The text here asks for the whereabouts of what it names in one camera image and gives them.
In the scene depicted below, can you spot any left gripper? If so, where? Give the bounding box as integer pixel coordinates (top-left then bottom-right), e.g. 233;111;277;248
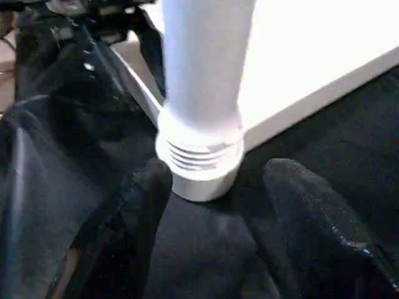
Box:
49;0;166;107

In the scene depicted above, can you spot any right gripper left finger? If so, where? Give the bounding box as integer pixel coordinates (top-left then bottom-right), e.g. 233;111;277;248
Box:
70;159;173;299

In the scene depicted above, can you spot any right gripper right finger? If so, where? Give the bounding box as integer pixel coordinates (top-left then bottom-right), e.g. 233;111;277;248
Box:
252;158;399;299

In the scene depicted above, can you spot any white plastic table leg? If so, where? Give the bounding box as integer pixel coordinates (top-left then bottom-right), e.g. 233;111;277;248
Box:
157;0;256;171

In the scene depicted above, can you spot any white plastic table top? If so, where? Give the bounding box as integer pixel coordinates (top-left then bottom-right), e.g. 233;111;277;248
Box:
112;0;399;200

